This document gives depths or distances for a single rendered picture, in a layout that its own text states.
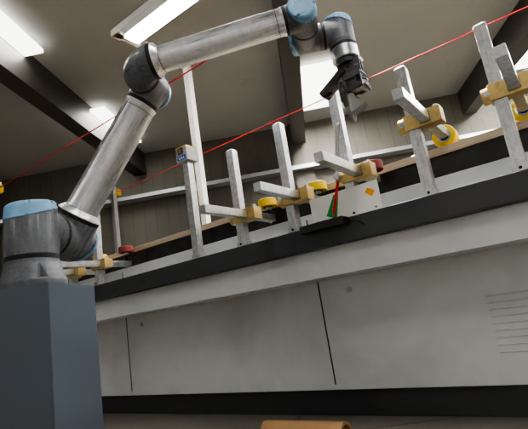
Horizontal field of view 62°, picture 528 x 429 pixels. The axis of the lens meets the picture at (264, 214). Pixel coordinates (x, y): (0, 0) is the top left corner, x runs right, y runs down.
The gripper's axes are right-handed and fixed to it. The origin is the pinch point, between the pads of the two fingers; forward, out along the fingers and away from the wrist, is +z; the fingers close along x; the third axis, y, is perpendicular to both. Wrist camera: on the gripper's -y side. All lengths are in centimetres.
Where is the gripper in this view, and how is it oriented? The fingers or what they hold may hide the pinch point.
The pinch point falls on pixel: (352, 119)
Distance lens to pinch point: 150.4
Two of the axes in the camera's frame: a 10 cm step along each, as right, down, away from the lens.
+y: 7.8, -2.4, -5.7
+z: 1.5, 9.7, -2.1
